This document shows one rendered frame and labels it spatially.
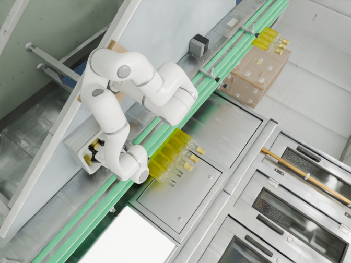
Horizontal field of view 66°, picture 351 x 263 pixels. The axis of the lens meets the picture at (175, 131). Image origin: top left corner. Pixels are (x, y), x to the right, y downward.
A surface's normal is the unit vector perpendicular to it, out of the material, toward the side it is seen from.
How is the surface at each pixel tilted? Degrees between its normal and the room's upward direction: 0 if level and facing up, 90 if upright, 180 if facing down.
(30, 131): 90
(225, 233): 90
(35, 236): 90
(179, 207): 90
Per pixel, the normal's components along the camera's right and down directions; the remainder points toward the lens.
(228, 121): 0.04, -0.50
